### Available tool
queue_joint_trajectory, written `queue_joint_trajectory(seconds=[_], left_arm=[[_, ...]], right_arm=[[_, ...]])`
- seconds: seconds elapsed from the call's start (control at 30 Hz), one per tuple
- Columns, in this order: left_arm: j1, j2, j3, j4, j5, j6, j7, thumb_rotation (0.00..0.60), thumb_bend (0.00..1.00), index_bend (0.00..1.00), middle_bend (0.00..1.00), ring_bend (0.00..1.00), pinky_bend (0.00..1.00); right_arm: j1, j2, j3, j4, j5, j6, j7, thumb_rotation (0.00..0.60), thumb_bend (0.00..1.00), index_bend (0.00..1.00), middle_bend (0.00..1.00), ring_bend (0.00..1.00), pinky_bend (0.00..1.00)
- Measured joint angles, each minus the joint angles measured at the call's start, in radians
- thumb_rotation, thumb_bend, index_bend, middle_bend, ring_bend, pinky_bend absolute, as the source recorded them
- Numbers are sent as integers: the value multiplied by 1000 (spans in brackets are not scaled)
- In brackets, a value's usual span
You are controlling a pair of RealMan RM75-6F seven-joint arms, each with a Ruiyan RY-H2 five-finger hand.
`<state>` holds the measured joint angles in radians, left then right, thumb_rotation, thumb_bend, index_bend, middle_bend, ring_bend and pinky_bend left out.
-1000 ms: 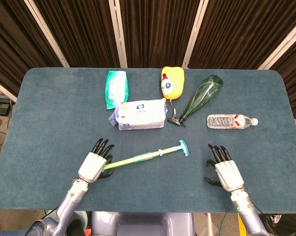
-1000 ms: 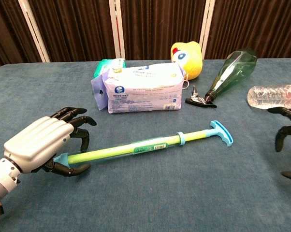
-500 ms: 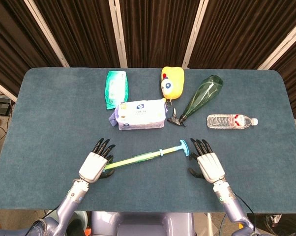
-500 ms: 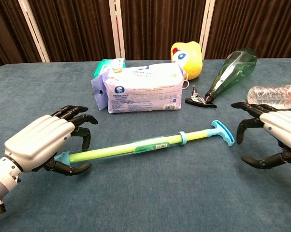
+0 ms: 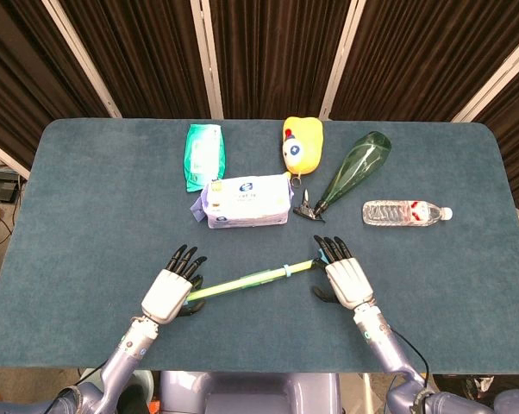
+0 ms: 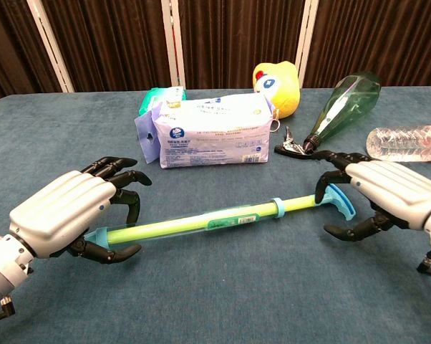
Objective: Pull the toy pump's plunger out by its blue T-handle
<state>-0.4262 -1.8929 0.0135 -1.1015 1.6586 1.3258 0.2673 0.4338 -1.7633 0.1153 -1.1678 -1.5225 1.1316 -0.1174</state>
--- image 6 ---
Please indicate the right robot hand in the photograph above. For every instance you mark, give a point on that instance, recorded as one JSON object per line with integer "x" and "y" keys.
{"x": 394, "y": 190}

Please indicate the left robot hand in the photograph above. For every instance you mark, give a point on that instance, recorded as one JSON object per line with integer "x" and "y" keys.
{"x": 61, "y": 211}

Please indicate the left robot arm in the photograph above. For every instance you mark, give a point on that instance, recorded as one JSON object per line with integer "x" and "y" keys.
{"x": 0, "y": 265}

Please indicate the clear plastic water bottle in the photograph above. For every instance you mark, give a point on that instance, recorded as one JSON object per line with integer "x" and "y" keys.
{"x": 401, "y": 143}

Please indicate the green spray bottle black trigger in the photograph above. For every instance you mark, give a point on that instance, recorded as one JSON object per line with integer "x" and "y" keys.
{"x": 344, "y": 104}

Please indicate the green wet wipes pack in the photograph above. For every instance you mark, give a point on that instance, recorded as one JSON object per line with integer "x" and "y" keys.
{"x": 147, "y": 100}

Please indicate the yellow plush toy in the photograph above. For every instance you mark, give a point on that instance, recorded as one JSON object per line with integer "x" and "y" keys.
{"x": 283, "y": 93}

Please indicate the dark brown pleated curtain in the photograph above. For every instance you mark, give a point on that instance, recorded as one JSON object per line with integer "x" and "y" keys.
{"x": 111, "y": 43}
{"x": 8, "y": 46}
{"x": 380, "y": 36}
{"x": 237, "y": 32}

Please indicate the white purple tissue pack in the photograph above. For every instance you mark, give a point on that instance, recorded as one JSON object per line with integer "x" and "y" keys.
{"x": 215, "y": 129}

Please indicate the white partition frame post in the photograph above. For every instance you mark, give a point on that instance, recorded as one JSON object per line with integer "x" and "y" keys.
{"x": 51, "y": 46}
{"x": 172, "y": 43}
{"x": 306, "y": 43}

